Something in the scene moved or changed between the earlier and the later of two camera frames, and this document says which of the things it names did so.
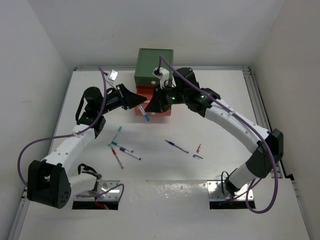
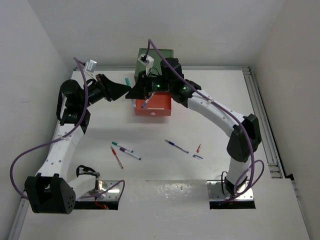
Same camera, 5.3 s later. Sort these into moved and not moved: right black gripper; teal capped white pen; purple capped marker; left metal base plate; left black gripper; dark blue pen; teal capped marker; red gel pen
Moved: right black gripper; teal capped white pen; left black gripper
Not moved: dark blue pen; left metal base plate; red gel pen; teal capped marker; purple capped marker
